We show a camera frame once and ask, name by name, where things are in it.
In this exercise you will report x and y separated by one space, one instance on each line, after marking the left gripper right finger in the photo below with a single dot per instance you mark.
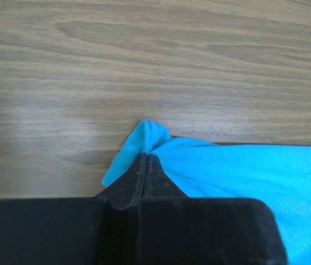
157 184

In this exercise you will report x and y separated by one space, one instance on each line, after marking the turquoise t-shirt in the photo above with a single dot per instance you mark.
278 175

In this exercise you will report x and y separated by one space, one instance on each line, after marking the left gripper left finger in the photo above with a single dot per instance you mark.
128 188

